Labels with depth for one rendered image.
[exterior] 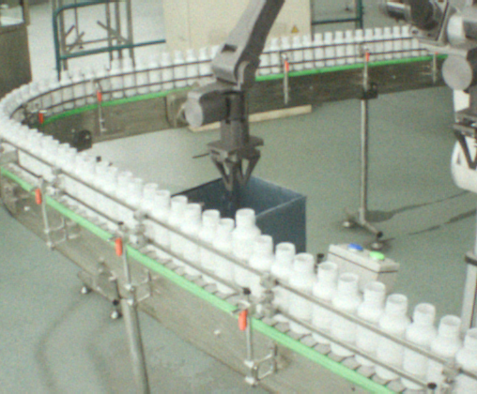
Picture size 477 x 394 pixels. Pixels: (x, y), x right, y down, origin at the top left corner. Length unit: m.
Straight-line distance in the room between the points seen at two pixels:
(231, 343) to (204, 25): 4.31
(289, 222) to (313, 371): 0.85
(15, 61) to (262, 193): 4.86
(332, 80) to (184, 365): 1.56
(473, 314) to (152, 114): 1.85
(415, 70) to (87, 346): 2.19
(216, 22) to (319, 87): 2.29
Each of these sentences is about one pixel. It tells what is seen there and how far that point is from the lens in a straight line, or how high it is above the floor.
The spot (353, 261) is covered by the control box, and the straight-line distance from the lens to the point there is 1.52.
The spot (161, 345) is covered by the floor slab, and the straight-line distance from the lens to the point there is 3.25.
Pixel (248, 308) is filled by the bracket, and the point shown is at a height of 1.08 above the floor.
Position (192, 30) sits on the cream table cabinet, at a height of 0.84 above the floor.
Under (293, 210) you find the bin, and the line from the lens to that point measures 2.22.
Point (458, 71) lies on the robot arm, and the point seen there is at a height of 1.57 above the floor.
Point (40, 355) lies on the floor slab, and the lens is 3.30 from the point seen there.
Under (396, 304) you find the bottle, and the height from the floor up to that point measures 1.16.
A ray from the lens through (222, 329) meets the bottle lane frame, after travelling 1.65.
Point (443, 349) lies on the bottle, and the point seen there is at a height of 1.12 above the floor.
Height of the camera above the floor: 1.84
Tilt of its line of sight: 23 degrees down
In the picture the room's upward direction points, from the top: 3 degrees counter-clockwise
